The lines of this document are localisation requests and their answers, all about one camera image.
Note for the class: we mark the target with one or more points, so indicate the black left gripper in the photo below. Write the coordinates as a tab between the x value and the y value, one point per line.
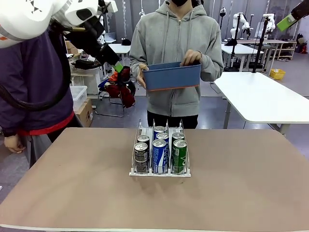
91	36

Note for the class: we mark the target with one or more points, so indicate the blue beverage can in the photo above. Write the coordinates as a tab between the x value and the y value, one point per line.
159	130
163	136
160	157

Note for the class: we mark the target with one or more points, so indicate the person's left forearm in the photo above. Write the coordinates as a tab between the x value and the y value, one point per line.
212	70

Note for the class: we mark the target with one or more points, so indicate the person's right forearm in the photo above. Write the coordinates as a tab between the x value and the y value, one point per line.
135	67

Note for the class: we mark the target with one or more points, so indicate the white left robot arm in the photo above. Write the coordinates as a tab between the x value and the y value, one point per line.
24	17

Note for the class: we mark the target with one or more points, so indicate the white lab robot arm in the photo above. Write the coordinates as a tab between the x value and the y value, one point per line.
270	24
235	26

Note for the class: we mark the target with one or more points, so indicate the black beverage can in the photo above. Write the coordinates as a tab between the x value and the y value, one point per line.
141	157
143	139

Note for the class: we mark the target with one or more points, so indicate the green beverage can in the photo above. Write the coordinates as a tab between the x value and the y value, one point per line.
178	135
179	157

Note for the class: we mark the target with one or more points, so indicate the clear plastic can dispenser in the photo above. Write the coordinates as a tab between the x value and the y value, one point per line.
159	174

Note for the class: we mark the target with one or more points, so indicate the person's right hand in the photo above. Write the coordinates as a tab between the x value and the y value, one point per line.
141	75

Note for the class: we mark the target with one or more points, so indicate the person's left hand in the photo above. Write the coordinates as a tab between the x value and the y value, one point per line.
192	57

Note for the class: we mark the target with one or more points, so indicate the bystander's hand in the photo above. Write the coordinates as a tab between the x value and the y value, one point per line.
14	143

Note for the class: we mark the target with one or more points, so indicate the small white desk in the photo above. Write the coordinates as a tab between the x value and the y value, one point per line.
120	49

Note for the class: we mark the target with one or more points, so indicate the black cap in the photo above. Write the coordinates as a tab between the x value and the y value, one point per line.
126	42

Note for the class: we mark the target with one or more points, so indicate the black bag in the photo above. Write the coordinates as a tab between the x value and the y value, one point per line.
84	64

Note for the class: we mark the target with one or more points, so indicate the wooden shelf unit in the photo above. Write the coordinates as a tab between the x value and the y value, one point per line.
287	50

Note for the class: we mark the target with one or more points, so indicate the red black jacket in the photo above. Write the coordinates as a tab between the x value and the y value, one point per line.
125	94

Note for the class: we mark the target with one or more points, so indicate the translucent white storage bin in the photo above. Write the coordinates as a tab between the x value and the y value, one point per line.
78	96

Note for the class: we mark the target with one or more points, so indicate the white lab table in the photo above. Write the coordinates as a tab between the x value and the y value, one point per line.
241	49

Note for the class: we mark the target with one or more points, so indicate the yellow plastic bin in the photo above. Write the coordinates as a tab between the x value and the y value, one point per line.
277	74

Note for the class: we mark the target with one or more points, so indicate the brown cardboard box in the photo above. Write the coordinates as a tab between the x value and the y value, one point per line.
85	113

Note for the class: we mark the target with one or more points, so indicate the person in grey hoodie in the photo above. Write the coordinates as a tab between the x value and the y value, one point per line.
169	36

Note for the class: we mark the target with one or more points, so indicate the black studio light stand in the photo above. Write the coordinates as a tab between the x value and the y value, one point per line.
222	14

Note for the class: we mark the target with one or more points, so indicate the large white table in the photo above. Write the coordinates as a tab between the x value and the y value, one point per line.
260	96

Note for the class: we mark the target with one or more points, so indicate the bystander in grey trousers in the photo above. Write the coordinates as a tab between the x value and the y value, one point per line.
29	72

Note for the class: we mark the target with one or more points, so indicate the black camera stand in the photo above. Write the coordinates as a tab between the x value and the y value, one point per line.
262	43

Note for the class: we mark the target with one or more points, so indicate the metal chair frame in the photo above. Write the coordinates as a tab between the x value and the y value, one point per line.
108	113

